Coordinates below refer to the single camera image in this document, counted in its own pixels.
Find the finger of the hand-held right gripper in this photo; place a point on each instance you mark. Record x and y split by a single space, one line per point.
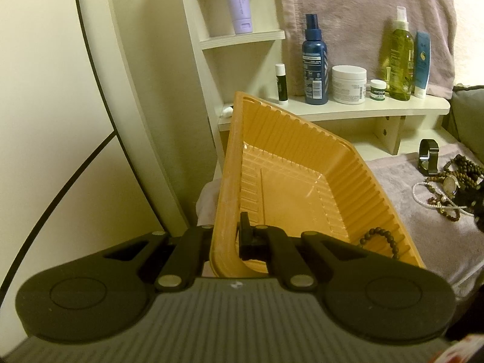
479 215

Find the red white packet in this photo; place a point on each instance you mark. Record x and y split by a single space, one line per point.
463 349

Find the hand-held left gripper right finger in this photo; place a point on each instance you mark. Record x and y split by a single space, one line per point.
249 242

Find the small white green jar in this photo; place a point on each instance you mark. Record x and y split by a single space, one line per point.
378 91

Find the grey-green cushion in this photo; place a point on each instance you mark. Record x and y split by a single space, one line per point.
467 113

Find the hanging pink towel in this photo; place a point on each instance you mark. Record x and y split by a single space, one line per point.
359 0

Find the orange plastic tray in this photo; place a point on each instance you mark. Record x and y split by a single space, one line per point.
295 166

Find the white shelf unit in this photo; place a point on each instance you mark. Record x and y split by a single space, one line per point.
340 115

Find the white black lip balm stick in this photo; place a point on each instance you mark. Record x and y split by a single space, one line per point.
227 110
281 87

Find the flat pink towel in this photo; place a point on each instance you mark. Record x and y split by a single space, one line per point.
416 234

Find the black mesh band watch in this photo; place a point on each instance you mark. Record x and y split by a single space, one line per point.
433 158

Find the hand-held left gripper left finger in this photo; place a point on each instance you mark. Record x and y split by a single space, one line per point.
189 249

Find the yellow-green spray bottle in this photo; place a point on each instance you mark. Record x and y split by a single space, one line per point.
397 64

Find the purple tube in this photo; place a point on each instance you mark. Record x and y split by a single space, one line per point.
236 3

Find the round face wristwatch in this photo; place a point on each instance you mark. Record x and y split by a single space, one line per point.
450 187

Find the blue spray bottle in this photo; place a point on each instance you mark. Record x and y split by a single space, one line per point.
315 68

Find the white cream jar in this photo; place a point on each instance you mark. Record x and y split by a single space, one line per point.
348 87

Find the blue white tube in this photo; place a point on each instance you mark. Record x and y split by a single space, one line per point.
421 68

